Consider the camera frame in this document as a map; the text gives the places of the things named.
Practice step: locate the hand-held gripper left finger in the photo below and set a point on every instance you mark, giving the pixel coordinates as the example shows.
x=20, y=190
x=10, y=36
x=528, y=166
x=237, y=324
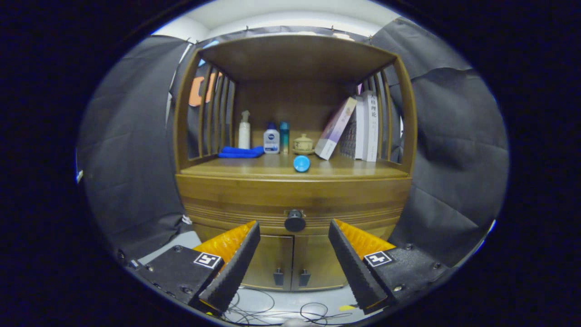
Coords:
x=236, y=270

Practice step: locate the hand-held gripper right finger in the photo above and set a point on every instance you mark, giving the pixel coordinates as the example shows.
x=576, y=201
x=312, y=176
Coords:
x=354, y=270

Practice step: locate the wooden drawer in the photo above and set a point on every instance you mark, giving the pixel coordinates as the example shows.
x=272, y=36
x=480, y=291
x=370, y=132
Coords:
x=236, y=195

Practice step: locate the black drawer knob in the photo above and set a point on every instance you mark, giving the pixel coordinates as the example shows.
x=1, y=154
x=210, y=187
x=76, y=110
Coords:
x=295, y=221

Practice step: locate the blue white tube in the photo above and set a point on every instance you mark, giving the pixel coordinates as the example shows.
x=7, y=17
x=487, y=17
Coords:
x=301, y=164

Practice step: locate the wooden cabinet door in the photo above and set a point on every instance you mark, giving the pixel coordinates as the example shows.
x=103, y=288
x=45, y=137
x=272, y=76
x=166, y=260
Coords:
x=272, y=259
x=317, y=259

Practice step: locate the wooden countertop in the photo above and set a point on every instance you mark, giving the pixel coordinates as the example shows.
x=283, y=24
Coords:
x=354, y=168

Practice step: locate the wooden cabinet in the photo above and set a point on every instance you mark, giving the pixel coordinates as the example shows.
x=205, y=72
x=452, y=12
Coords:
x=295, y=54

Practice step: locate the blue folded cloth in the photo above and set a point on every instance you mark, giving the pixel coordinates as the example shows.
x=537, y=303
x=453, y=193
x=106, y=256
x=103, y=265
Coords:
x=240, y=152

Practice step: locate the white bottle blue cap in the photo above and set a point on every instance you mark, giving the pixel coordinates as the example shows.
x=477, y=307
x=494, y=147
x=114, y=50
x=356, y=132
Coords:
x=271, y=141

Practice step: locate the patterned cover book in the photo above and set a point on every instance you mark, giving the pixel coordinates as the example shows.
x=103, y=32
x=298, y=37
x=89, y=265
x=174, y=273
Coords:
x=352, y=136

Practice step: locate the white pump bottle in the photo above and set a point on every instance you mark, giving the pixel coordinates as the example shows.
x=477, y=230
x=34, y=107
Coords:
x=244, y=136

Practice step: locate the beige lidded teacup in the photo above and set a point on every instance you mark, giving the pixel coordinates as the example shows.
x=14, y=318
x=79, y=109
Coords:
x=303, y=144

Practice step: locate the white book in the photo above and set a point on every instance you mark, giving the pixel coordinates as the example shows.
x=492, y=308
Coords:
x=372, y=131

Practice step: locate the slim teal bottle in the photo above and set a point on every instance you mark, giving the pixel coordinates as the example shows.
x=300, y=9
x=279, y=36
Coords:
x=284, y=136

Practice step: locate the pink purple book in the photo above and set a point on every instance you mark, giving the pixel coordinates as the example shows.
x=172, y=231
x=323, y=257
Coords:
x=336, y=127

